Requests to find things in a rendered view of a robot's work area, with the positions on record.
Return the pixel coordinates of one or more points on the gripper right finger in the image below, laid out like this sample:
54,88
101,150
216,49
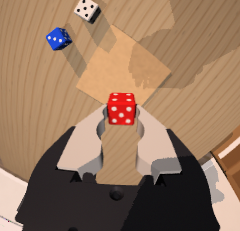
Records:
163,155

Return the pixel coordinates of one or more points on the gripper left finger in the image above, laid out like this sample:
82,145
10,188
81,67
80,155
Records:
77,151

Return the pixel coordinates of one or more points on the white die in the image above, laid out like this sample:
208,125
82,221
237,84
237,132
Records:
87,10

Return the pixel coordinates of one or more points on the red die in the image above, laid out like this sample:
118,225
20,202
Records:
121,109

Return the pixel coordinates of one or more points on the blue die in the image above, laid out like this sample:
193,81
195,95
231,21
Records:
58,39

